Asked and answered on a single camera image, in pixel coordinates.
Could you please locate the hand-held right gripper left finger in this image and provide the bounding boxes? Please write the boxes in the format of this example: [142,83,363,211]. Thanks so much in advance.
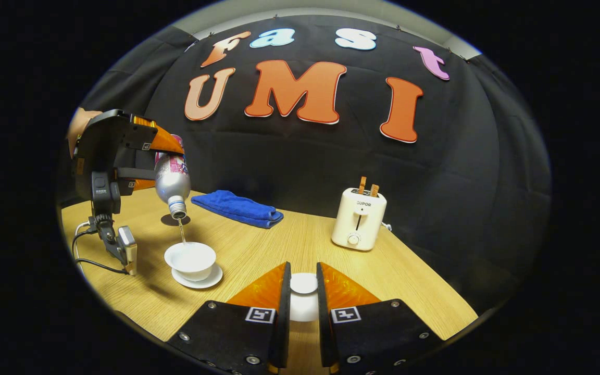
[167,261,292,375]

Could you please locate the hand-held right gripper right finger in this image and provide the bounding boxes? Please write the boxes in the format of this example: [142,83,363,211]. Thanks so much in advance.
[316,262,444,375]

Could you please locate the silver water bottle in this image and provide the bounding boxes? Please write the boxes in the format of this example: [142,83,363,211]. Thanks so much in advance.
[154,134,192,219]

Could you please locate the white teacup lid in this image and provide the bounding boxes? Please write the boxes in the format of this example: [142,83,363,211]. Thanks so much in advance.
[289,272,319,322]

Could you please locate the white teacup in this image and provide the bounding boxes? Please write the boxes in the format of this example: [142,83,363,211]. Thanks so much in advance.
[164,242,217,282]

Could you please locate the blue folded towel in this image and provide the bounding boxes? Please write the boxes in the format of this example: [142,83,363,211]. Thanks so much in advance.
[191,190,284,229]

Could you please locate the white toaster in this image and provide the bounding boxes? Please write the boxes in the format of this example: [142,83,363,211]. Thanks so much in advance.
[331,187,388,252]

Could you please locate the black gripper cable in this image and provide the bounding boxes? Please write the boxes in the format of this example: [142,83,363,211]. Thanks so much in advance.
[72,227,128,275]

